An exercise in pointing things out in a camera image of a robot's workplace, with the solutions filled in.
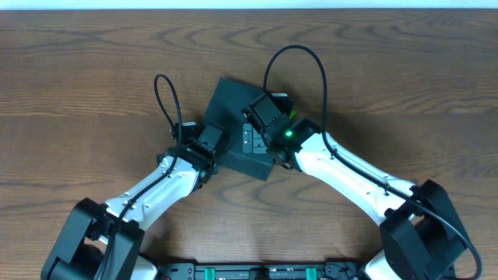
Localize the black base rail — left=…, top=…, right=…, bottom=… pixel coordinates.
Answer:
left=155, top=262, right=368, bottom=280

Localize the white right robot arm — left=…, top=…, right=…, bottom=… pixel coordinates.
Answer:
left=244, top=113, right=482, bottom=279

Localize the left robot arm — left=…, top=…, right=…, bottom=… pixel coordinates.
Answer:
left=40, top=140, right=224, bottom=279

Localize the black gift box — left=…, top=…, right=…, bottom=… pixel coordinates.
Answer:
left=204, top=78, right=274, bottom=180

